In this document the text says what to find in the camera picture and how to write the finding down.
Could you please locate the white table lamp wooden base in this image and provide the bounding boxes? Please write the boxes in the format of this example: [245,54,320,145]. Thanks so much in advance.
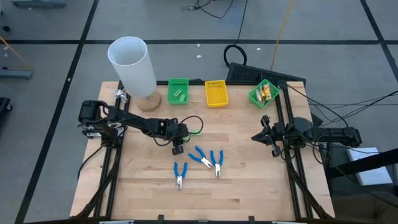
[106,35,163,113]

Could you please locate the black coiled power cable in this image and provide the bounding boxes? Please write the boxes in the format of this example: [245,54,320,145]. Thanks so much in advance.
[223,0,249,68]

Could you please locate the thin yellow cable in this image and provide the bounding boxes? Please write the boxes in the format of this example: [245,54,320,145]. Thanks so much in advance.
[0,35,31,72]

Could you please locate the blue-handled pliers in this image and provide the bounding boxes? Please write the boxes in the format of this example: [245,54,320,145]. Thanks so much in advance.
[187,145,215,169]
[209,149,224,179]
[173,161,188,192]

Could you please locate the yellow plastic basket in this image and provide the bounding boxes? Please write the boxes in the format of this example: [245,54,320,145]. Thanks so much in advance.
[204,79,229,108]

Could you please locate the black floor cable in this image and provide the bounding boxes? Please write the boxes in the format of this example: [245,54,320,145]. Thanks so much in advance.
[181,0,231,19]

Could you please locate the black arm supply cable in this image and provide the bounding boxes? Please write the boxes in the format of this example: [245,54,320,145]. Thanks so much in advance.
[280,81,351,129]

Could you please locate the white notebook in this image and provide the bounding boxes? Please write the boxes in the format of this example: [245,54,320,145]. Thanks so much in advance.
[346,146,394,187]

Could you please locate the black left camera cable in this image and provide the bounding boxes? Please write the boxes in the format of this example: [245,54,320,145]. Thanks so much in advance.
[149,114,205,147]

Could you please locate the thick black beam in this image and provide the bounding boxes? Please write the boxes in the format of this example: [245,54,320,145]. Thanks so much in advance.
[325,147,398,180]

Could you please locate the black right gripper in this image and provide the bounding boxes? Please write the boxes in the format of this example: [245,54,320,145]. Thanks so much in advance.
[251,115,285,158]

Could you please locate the grey metal stand base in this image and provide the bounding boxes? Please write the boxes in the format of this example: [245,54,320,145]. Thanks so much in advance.
[0,68,33,80]
[11,0,68,8]

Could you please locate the black aluminium rig frame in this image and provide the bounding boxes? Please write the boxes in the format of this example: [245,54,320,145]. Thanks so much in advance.
[70,79,336,222]

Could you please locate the green plastic basket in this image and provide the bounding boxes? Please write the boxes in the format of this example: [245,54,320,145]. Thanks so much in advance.
[166,77,190,106]
[248,78,281,110]

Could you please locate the black perforated floor mat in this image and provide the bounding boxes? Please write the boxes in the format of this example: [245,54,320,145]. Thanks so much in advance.
[226,62,307,86]

